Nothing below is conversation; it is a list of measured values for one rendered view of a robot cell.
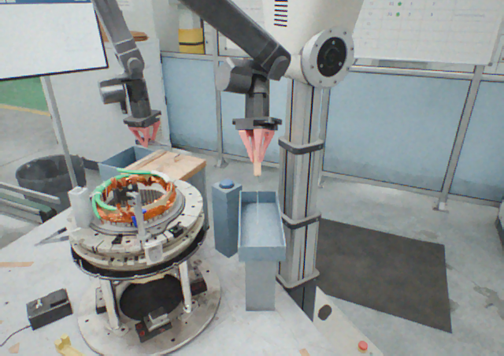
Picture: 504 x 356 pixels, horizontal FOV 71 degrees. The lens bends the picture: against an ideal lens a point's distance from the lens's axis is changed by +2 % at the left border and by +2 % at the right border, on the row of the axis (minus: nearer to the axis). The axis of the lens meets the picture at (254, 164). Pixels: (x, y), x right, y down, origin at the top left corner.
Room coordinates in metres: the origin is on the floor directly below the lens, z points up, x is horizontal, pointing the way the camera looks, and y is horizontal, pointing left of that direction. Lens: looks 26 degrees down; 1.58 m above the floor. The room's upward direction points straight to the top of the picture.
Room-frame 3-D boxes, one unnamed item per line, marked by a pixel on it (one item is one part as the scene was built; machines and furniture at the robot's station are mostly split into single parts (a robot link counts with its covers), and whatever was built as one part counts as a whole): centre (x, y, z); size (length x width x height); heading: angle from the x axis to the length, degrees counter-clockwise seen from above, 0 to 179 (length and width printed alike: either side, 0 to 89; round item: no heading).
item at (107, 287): (0.63, 0.35, 0.91); 0.02 x 0.02 x 0.21
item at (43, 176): (2.05, 1.32, 0.39); 0.39 x 0.39 x 0.35
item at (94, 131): (3.27, 1.39, 0.60); 1.02 x 0.55 x 1.20; 67
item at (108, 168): (1.11, 0.44, 0.92); 0.17 x 0.11 x 0.28; 155
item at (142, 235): (0.62, 0.24, 1.15); 0.03 x 0.02 x 0.12; 61
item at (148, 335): (0.63, 0.26, 0.81); 0.08 x 0.05 x 0.01; 123
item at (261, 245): (0.75, -0.01, 0.92); 0.25 x 0.11 x 0.28; 1
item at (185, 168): (1.04, 0.30, 1.05); 0.20 x 0.19 x 0.02; 65
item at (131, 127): (1.01, 0.33, 1.19); 0.07 x 0.07 x 0.09; 66
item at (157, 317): (0.64, 0.25, 0.83); 0.05 x 0.04 x 0.02; 123
